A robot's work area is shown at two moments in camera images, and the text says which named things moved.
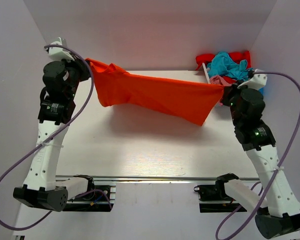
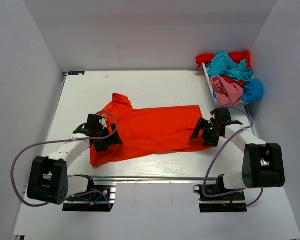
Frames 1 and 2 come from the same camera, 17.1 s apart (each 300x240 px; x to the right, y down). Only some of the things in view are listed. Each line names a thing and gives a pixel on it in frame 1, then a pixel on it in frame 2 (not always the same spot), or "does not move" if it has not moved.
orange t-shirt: x=193 y=101 → x=148 y=131
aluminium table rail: x=153 y=178 does not move
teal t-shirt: x=221 y=64 does not move
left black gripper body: x=76 y=73 → x=103 y=133
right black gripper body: x=231 y=98 → x=210 y=130
